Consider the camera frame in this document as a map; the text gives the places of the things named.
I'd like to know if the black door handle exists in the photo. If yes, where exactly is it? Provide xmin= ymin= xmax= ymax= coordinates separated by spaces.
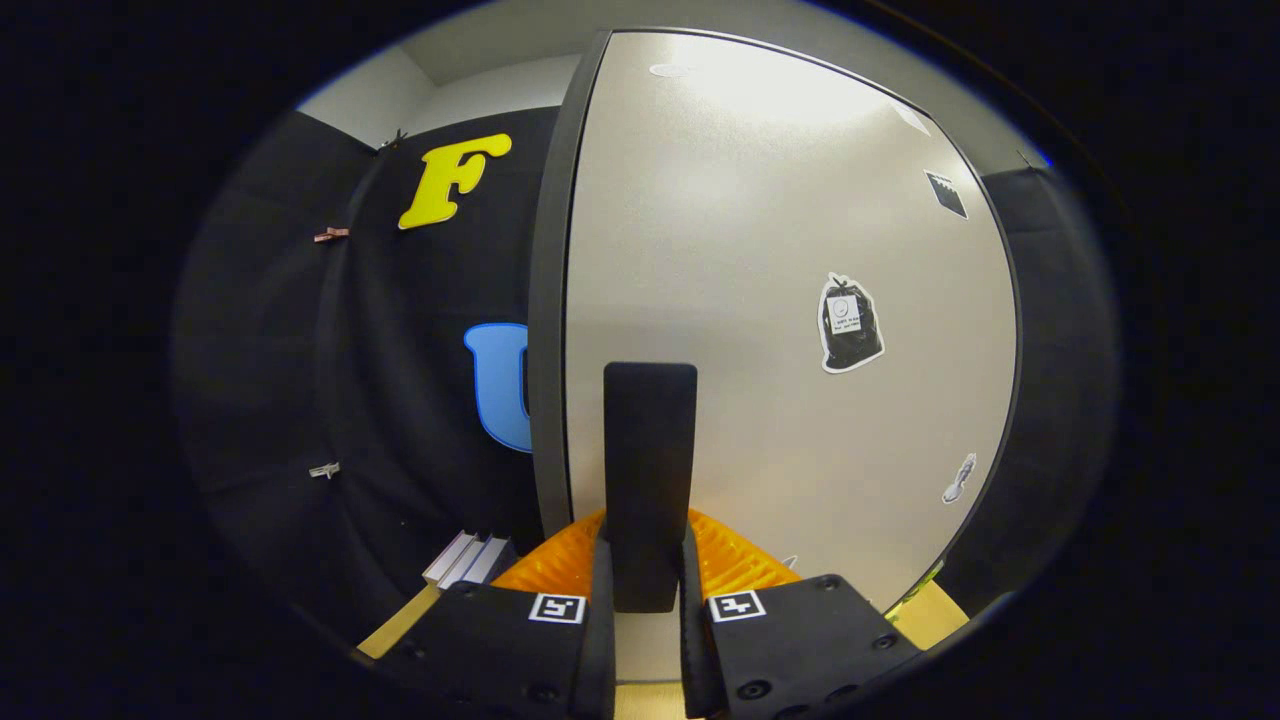
xmin=603 ymin=362 xmax=699 ymax=613

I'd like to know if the grey shoe cabinet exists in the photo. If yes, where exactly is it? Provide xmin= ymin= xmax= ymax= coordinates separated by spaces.
xmin=527 ymin=25 xmax=1023 ymax=621

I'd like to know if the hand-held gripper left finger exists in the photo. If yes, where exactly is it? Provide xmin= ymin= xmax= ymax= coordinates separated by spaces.
xmin=385 ymin=510 xmax=616 ymax=720

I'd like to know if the black backdrop cloth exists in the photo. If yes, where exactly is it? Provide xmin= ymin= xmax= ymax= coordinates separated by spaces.
xmin=170 ymin=105 xmax=1116 ymax=651

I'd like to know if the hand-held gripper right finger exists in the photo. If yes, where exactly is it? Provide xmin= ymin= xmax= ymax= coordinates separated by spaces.
xmin=680 ymin=510 xmax=921 ymax=720

